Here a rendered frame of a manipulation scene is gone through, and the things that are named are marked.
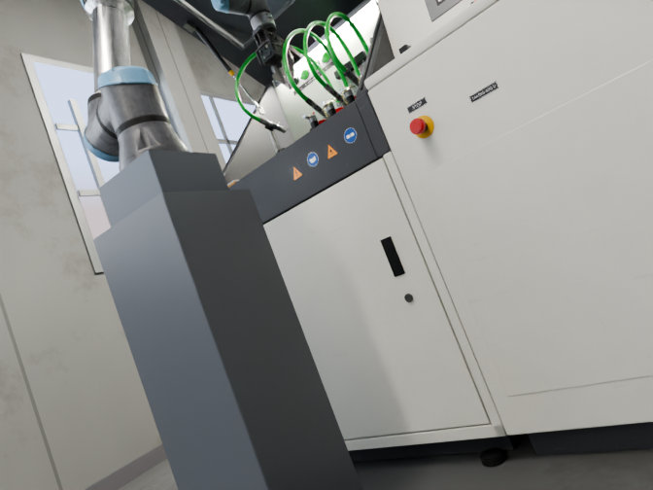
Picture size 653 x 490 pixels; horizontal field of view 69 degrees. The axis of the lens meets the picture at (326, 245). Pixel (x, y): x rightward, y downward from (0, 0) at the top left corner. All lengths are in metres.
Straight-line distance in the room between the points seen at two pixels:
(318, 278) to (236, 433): 0.59
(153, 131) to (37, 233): 1.85
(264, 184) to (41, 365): 1.59
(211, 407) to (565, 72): 0.91
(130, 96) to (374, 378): 0.91
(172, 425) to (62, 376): 1.70
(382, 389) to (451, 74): 0.81
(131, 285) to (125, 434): 1.86
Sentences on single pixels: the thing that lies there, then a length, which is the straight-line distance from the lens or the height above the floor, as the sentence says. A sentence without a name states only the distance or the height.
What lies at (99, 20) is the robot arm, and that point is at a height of 1.35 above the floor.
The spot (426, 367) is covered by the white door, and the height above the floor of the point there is 0.26.
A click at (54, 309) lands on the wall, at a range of 2.73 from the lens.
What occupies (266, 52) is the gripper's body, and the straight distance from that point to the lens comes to 1.64.
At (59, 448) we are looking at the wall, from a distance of 2.64.
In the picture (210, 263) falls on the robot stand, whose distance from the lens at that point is 0.89.
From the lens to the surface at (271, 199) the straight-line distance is 1.42.
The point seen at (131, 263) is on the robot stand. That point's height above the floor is 0.71.
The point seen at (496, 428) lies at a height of 0.09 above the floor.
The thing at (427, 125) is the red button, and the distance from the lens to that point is 1.13.
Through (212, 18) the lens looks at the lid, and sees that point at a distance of 2.04.
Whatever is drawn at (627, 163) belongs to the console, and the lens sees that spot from 1.03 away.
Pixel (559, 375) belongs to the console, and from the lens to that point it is 1.14.
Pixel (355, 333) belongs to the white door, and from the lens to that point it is 1.32.
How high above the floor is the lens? 0.53
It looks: 5 degrees up
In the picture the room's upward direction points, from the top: 21 degrees counter-clockwise
